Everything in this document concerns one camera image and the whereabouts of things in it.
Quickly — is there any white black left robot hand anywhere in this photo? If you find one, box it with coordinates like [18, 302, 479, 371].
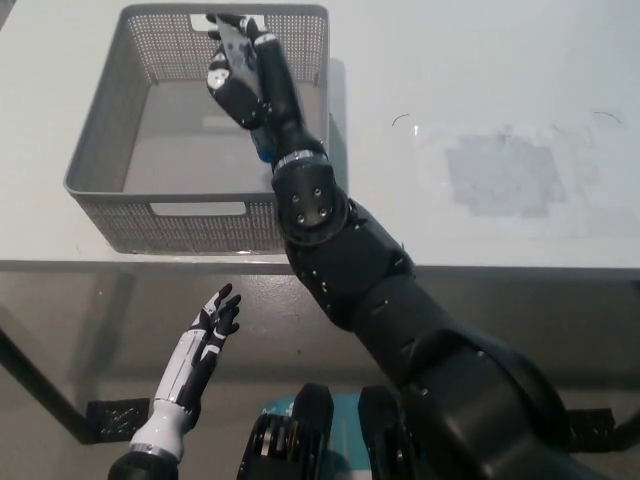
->
[128, 283, 243, 459]

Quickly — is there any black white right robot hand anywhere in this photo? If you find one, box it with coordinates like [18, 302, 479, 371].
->
[205, 12, 326, 171]

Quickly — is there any white blue shampoo tube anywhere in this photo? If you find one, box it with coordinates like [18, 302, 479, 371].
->
[215, 14, 275, 165]

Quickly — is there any black floor foot plate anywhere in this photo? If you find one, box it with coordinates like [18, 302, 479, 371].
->
[85, 398, 151, 444]
[567, 407, 617, 451]

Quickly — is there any grey perforated plastic basket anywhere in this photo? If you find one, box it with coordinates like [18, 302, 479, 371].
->
[63, 3, 332, 255]

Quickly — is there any black teal robot body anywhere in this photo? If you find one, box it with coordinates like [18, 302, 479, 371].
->
[244, 382, 416, 480]

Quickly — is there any black metal table leg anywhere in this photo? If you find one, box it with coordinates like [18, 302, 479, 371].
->
[0, 314, 96, 446]
[612, 412, 640, 444]

